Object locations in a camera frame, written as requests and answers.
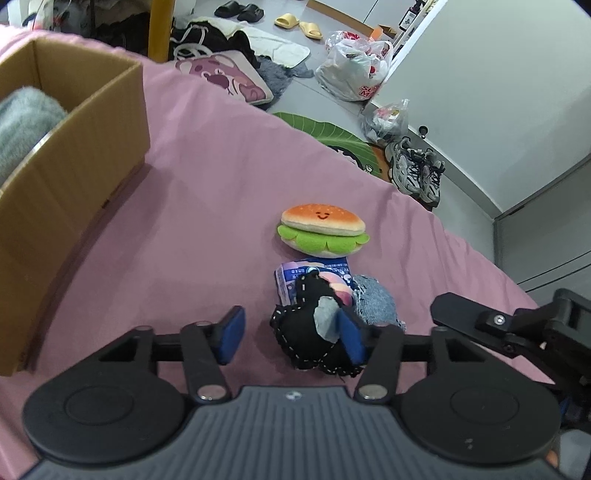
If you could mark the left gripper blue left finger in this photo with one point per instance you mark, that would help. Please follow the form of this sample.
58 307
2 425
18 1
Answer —
205 348

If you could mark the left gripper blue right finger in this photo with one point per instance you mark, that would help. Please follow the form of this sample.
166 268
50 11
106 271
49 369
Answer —
378 349

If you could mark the black stitched plush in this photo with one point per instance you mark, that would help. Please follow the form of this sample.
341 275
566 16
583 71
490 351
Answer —
308 330

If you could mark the blue planet print packet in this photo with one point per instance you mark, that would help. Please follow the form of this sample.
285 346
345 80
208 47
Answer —
335 271

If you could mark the pink bed sheet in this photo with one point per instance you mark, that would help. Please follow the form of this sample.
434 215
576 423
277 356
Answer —
197 236

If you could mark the burger plush toy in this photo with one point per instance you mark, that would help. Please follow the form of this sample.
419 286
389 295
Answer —
322 230

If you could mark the right grey sneaker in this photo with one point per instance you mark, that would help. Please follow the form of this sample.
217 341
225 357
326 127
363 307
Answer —
432 170

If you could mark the grey sneaker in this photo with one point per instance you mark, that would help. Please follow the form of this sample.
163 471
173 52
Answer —
432 170
405 166

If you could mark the left grey sneaker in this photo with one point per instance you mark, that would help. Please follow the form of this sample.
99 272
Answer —
405 166

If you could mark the green leaf cartoon rug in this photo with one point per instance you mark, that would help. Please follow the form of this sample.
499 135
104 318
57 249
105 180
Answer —
367 157

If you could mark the brown cardboard box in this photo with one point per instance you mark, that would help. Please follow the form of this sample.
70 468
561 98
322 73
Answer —
54 196

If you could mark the small clear plastic bag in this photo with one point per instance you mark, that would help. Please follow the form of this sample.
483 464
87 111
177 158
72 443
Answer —
385 125

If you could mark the pink bear cushion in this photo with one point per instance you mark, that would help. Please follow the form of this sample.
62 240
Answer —
231 71

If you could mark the grey fluffy floor cloth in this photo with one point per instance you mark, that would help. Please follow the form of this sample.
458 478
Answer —
278 77

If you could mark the large white plastic bag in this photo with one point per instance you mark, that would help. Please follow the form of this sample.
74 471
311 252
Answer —
355 66

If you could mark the grey fluffy plush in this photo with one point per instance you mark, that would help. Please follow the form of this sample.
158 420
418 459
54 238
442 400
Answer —
27 115

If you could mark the white towel on floor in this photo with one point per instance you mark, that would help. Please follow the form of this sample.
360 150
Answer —
281 51

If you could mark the black white tote bag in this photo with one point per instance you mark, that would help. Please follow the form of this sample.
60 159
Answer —
199 39

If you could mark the yellow slipper near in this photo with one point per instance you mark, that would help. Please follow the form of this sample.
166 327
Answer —
311 30

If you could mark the yellow slipper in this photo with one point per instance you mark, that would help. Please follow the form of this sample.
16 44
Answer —
311 30
286 21

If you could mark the yellow slipper far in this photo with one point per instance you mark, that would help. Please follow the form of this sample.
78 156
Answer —
286 21

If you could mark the black sandal near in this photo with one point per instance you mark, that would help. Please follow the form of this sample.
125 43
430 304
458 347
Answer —
250 14

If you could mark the black sandal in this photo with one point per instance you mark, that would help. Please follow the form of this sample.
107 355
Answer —
250 14
230 9

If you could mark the black sandal far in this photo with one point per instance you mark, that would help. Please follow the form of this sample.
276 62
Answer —
230 9

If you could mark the yellow frame table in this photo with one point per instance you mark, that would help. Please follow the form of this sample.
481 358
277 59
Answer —
161 14

